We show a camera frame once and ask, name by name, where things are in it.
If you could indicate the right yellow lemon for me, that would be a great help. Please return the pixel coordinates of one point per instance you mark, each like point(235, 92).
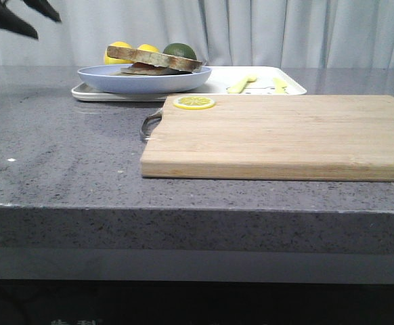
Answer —
point(148, 47)

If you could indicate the wooden cutting board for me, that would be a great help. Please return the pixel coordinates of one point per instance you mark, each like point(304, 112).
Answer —
point(276, 137)

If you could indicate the yellow plastic knife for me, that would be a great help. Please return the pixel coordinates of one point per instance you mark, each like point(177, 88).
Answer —
point(280, 86)

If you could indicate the lemon slice toy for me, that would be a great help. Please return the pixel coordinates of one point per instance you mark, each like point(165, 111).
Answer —
point(193, 102)

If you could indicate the metal cutting board handle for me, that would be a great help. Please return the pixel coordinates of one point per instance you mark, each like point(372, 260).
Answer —
point(144, 132)

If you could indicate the yellow plastic fork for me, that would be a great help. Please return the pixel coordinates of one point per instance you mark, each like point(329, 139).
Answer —
point(241, 84)

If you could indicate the green lime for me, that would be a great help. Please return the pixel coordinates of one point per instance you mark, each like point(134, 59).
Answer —
point(180, 50)

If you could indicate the bread slice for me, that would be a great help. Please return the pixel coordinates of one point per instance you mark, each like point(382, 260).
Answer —
point(155, 59)
point(152, 70)

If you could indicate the light blue round plate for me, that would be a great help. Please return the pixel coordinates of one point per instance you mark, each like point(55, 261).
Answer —
point(106, 78)

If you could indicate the grey white curtain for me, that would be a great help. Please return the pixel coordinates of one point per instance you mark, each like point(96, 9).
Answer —
point(288, 34)

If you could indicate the fried egg toy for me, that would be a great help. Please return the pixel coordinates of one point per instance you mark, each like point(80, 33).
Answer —
point(139, 65)

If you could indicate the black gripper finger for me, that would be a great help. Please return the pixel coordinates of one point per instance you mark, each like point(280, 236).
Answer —
point(13, 23)
point(44, 8)

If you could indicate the cream rectangular bear tray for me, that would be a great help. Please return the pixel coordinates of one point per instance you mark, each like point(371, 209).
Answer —
point(220, 79)

